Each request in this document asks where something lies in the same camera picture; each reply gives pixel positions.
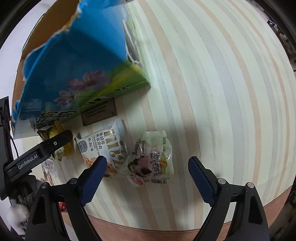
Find clear green jelly packet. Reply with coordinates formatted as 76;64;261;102
119;131;174;186

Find brown mat label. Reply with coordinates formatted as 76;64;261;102
81;98;117;126

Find cat pattern striped mat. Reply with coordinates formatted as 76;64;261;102
36;0;296;241

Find white Miz cookie packet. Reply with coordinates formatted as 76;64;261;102
75;118;128;178

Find small yellow snack packet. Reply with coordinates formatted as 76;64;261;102
37;120;73;161

